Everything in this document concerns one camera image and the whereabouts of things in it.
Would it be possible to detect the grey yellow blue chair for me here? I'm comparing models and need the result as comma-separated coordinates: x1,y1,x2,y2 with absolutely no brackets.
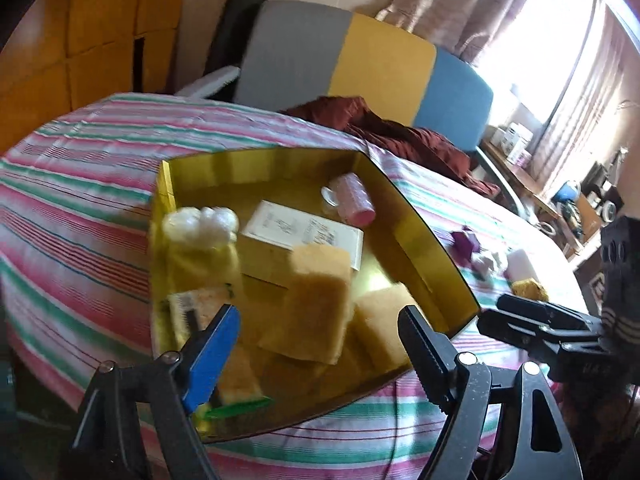
175,0,526,218

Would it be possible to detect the gold tin box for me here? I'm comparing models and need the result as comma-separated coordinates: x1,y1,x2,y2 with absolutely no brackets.
149,147,482,443

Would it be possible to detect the black rolled mat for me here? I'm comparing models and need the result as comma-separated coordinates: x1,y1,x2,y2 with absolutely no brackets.
205,0,271,93

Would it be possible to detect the white foam block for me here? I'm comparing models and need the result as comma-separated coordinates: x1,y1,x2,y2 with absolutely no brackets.
506,250,541,281

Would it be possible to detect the cream cardboard box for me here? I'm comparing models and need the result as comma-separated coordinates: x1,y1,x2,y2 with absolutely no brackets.
239,200,365,286

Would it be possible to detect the blue round object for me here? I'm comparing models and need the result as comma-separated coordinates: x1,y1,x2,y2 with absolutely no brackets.
555,180,581,206

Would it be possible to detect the wooden side desk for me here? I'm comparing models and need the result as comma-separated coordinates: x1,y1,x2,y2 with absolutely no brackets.
482,140,561,216

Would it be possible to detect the white carton with picture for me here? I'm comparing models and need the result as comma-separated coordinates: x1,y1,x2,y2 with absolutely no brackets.
502,122,533,153

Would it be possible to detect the dark red jacket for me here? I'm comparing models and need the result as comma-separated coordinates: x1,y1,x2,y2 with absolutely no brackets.
280,95,501,198

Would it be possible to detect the patterned beige curtain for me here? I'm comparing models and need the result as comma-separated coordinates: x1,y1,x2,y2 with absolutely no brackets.
375,0,556,68
525,10,631,186

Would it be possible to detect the small yellow sponge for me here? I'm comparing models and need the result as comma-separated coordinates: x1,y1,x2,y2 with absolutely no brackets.
511,279,551,302

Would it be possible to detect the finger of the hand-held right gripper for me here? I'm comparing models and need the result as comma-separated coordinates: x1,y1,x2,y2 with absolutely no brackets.
499,294,603,328
476,309,566,356

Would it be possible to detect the striped tablecloth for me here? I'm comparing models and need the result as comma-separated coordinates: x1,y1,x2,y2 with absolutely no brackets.
0,92,591,480

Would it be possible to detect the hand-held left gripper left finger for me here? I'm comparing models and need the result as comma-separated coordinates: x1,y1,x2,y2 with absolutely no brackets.
70,304,241,480

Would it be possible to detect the cracker packet with green ends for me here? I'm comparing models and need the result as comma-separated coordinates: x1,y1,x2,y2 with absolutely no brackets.
167,287,273,418

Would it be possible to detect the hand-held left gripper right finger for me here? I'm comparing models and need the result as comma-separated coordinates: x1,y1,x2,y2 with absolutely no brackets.
397,305,583,480

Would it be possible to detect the pink plastic bottle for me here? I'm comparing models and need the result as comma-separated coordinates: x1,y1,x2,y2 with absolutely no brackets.
320,172,376,226

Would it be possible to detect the purple snack packet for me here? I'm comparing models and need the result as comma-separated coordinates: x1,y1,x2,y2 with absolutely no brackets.
450,227,483,266

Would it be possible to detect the wooden wardrobe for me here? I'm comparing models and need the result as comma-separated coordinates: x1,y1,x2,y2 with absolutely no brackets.
0,0,193,156

